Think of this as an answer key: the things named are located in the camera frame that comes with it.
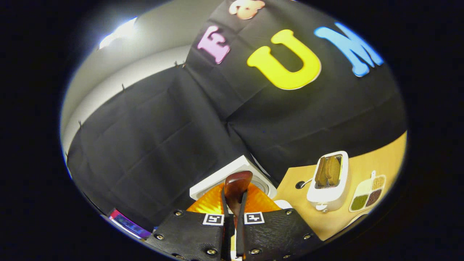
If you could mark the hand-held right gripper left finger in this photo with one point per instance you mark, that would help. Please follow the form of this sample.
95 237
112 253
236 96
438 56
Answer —
188 235

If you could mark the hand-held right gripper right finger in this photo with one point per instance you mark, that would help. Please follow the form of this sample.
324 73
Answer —
275 232

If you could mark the brown wooden spoon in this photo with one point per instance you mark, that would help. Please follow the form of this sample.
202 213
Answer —
237 185

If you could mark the white rice cooker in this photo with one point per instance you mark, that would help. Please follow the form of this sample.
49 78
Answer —
232 167

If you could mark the black desk grommet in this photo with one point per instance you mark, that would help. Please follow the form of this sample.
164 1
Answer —
299 185

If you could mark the white toaster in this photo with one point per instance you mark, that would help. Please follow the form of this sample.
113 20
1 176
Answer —
328 197

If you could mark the toast slice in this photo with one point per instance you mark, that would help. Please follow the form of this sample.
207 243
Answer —
320 172
333 170

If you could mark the white divided grain dish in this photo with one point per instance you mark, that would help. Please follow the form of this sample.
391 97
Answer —
368 194

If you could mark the black backdrop cloth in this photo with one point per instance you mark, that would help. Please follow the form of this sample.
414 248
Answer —
174 127

